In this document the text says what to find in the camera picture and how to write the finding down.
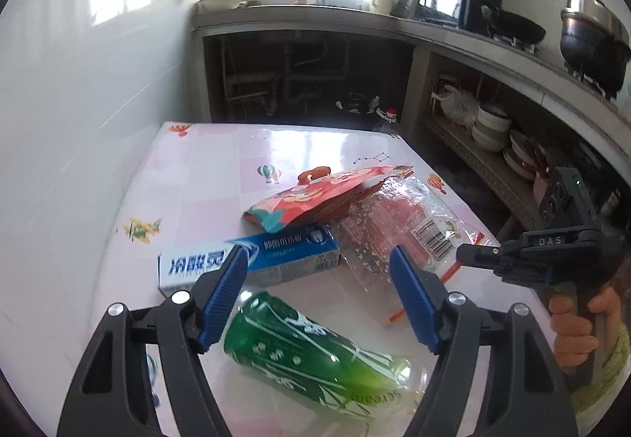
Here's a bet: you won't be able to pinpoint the concrete kitchen counter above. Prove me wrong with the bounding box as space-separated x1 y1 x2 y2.
191 3 631 162

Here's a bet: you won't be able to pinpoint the white dish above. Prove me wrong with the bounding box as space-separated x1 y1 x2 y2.
198 0 247 13

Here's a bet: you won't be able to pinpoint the cooking oil bottle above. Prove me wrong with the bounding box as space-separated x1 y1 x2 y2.
376 108 401 133

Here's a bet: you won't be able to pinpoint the green plastic bottle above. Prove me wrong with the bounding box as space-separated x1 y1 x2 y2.
223 291 412 420

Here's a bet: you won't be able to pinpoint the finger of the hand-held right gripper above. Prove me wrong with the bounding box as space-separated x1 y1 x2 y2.
456 235 526 270

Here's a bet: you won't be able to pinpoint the person's right hand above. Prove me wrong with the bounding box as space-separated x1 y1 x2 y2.
548 284 623 374

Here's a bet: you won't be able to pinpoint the perforated metal shelf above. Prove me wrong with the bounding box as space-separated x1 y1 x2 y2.
421 114 543 232

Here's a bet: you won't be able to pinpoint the sink drain pipes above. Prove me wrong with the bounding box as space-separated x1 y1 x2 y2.
222 37 357 115

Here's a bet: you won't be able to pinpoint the stack of plates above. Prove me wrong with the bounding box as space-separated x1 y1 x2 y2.
503 129 544 182

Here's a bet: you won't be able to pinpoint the person's right forearm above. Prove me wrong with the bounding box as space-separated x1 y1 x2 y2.
567 333 631 428

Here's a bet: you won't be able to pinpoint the red patterned snack bag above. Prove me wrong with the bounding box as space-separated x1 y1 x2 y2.
241 165 415 235

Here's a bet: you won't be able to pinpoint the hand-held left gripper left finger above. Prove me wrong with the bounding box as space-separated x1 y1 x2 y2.
56 245 248 437

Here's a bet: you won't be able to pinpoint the black wok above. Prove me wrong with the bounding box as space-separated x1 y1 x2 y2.
480 6 548 46

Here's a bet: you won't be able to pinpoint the black kettle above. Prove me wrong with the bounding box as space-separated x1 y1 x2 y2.
336 92 381 115

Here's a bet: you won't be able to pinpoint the blue toothpaste box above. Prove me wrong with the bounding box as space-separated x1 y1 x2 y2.
157 225 342 300

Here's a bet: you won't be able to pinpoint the stack of white bowls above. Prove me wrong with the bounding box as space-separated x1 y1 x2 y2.
470 104 514 153

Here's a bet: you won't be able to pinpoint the white plastic bag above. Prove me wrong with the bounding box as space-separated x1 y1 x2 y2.
431 84 480 128

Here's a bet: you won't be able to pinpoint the large black cooking pot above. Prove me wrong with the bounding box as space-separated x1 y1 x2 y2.
559 0 631 93

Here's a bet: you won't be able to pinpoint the clear zip bag orange strip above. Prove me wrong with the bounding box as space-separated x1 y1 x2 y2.
345 230 489 324

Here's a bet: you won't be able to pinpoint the clear packet with pink contents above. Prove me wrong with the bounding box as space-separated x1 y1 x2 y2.
340 176 469 280

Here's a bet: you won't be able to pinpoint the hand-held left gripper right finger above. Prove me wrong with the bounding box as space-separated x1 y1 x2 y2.
389 245 577 437

